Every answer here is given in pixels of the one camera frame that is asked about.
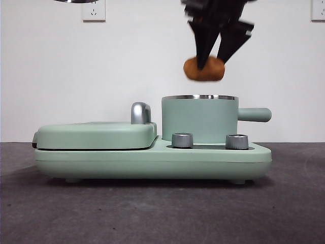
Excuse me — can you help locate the chrome griddle cover handle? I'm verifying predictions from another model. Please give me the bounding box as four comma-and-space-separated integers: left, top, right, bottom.
131, 102, 152, 125

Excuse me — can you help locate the white wall socket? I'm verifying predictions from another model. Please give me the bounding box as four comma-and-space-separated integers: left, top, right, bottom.
81, 0, 106, 22
311, 0, 325, 21

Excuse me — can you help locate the green griddle cover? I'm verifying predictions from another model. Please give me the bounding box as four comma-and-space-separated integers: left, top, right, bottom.
32, 121, 158, 150

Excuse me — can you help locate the silver control knob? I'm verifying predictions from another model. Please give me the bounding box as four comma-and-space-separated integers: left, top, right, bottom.
225, 134, 249, 150
171, 132, 193, 148

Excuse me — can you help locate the green breakfast machine base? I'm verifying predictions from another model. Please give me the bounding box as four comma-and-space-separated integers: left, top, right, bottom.
32, 134, 272, 185

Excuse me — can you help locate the green steamer pot with handle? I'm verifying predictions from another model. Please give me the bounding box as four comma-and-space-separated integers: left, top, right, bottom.
161, 94, 272, 143

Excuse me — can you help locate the brown potato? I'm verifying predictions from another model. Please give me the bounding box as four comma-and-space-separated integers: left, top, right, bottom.
183, 56, 226, 82

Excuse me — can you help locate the glass lid with green knob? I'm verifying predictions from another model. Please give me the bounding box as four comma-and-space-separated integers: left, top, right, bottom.
53, 0, 99, 4

